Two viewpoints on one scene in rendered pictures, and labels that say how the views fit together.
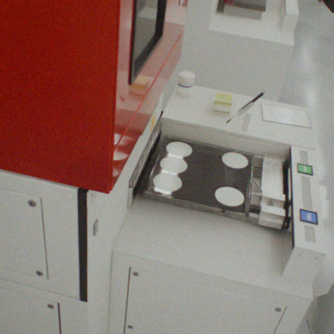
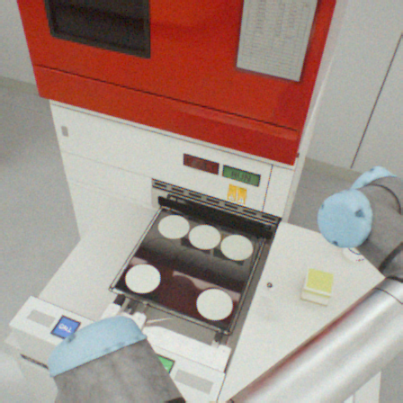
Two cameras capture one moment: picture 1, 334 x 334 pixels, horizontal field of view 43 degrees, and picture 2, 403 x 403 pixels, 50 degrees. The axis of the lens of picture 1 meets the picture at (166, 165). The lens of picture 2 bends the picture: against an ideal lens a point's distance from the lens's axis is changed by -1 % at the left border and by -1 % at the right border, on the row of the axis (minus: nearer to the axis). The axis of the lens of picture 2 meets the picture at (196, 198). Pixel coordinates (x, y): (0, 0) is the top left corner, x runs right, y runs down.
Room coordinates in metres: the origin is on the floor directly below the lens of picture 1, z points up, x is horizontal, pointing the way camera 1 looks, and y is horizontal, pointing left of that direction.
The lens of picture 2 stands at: (1.42, -0.92, 1.98)
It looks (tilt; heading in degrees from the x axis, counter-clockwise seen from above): 45 degrees down; 101
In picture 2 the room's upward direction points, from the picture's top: 3 degrees clockwise
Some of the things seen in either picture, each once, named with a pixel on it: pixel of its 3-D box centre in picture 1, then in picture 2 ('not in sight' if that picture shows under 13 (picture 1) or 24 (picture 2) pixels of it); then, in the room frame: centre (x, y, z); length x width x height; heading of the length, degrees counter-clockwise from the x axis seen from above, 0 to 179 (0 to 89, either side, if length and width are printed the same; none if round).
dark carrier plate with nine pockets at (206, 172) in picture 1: (201, 171); (192, 262); (1.26, -0.13, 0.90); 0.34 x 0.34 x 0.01; 82
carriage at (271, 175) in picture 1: (271, 190); (161, 344); (1.24, -0.40, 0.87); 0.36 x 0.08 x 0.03; 172
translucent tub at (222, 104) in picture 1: (222, 104); (317, 287); (1.62, -0.20, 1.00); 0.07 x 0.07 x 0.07; 86
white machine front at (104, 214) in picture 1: (131, 160); (165, 170); (1.10, 0.12, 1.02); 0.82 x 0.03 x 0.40; 172
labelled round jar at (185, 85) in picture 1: (185, 84); (357, 246); (1.73, -0.03, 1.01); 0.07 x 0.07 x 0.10
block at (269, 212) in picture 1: (272, 212); (109, 317); (1.09, -0.38, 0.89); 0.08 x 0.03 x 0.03; 82
